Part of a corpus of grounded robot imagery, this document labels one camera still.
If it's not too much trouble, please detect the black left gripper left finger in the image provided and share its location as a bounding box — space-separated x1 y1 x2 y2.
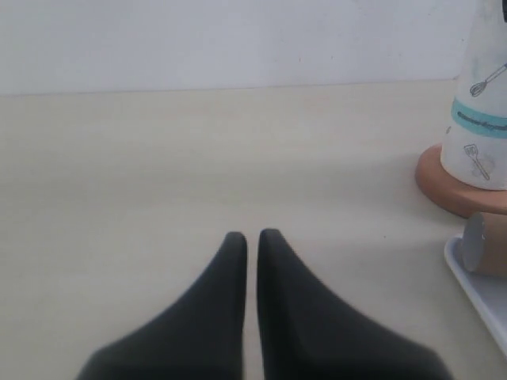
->
78 232 248 379

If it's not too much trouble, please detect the printed paper towel roll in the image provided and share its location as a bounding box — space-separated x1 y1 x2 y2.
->
440 0 506 191

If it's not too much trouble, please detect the wooden paper towel holder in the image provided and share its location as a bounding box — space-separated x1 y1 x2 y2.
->
414 144 506 219

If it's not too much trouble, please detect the brown cardboard tube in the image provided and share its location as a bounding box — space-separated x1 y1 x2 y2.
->
462 212 506 278

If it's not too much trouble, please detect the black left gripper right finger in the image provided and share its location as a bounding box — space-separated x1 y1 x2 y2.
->
257 229 452 379

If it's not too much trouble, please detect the white plastic tray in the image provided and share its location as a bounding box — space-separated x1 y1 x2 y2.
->
444 234 506 355

